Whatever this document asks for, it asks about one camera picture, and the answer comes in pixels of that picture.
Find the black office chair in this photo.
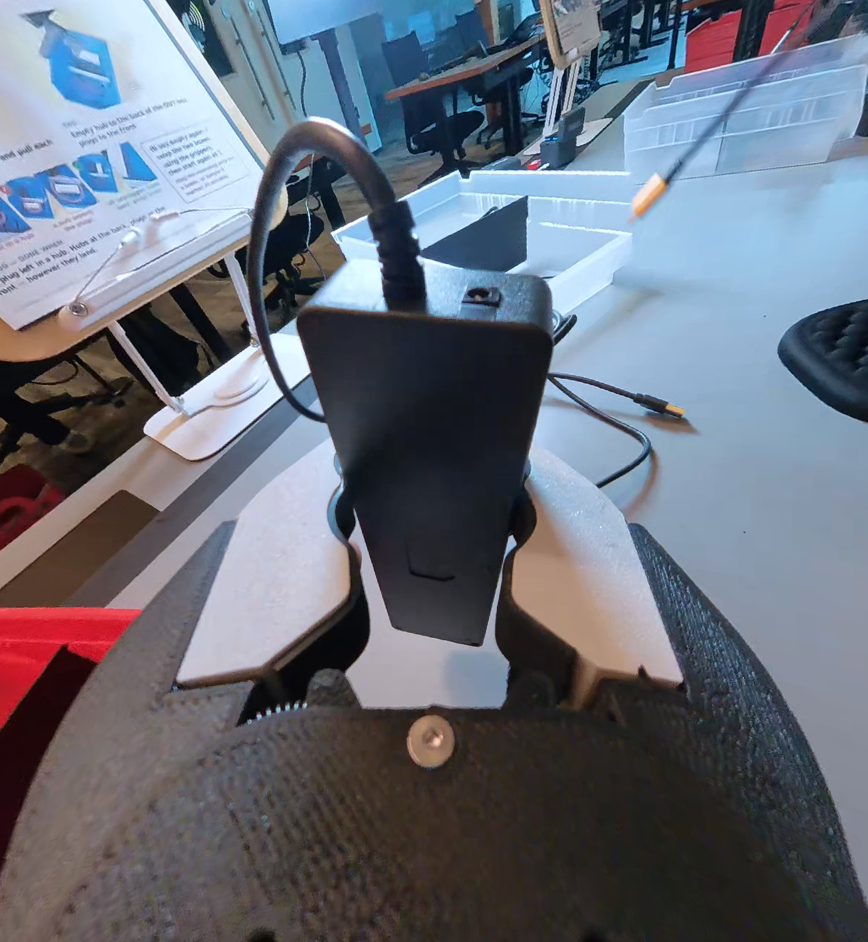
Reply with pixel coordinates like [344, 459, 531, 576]
[257, 213, 332, 310]
[383, 33, 486, 174]

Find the red plastic bin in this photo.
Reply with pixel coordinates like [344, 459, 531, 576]
[0, 607, 141, 781]

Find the clear plastic bin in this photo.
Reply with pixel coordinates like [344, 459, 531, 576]
[331, 169, 635, 314]
[623, 62, 868, 180]

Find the black mesh wrist rest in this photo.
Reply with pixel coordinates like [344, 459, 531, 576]
[778, 292, 868, 429]

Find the wooden background table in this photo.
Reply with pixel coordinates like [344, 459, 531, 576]
[384, 37, 545, 159]

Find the small black device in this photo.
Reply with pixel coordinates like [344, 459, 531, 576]
[539, 109, 588, 169]

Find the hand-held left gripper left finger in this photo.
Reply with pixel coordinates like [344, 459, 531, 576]
[175, 440, 372, 687]

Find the instruction sheet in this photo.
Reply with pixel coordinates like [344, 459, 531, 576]
[0, 0, 267, 332]

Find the white document stand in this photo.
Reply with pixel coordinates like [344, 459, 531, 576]
[0, 0, 313, 463]

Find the black hub cable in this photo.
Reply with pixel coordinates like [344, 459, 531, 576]
[246, 118, 429, 424]

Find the red bag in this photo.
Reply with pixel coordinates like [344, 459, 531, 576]
[0, 464, 66, 574]

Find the background document stand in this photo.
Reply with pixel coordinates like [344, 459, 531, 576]
[538, 0, 603, 119]

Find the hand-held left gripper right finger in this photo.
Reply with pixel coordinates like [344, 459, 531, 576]
[494, 449, 687, 709]

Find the stack of red bins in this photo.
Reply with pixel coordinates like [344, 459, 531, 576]
[684, 0, 817, 75]

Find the black usb hub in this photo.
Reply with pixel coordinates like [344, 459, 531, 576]
[296, 259, 555, 647]

